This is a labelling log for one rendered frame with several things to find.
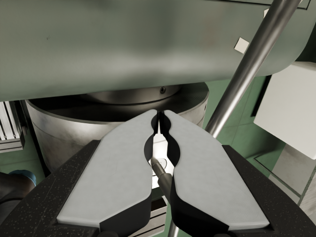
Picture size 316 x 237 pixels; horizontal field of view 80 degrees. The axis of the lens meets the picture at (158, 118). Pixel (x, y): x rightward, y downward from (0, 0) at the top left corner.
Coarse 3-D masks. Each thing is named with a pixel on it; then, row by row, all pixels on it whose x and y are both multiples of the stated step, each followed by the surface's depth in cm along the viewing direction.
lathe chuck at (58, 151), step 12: (36, 132) 28; (48, 144) 26; (60, 144) 25; (72, 144) 24; (84, 144) 24; (156, 144) 25; (48, 156) 28; (60, 156) 26; (156, 156) 26; (48, 168) 31; (168, 168) 29; (156, 180) 29
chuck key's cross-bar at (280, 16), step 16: (288, 0) 9; (272, 16) 10; (288, 16) 10; (256, 32) 11; (272, 32) 10; (256, 48) 11; (240, 64) 12; (256, 64) 11; (240, 80) 12; (224, 96) 13; (240, 96) 13; (224, 112) 14; (208, 128) 15
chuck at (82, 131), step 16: (64, 96) 27; (176, 96) 30; (192, 96) 30; (32, 112) 25; (48, 112) 23; (64, 112) 23; (80, 112) 24; (96, 112) 24; (112, 112) 24; (128, 112) 24; (176, 112) 25; (192, 112) 26; (48, 128) 24; (64, 128) 23; (80, 128) 22; (96, 128) 22; (112, 128) 22
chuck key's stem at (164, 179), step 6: (156, 168) 26; (162, 168) 26; (156, 174) 26; (162, 174) 25; (168, 174) 25; (162, 180) 24; (168, 180) 24; (162, 186) 24; (168, 186) 23; (168, 192) 23; (168, 198) 22
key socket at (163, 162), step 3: (156, 159) 27; (159, 159) 27; (162, 159) 27; (165, 159) 28; (150, 162) 26; (153, 162) 27; (156, 162) 27; (162, 162) 27; (165, 162) 28; (150, 165) 27; (162, 165) 28; (165, 165) 28; (153, 171) 28; (153, 174) 28
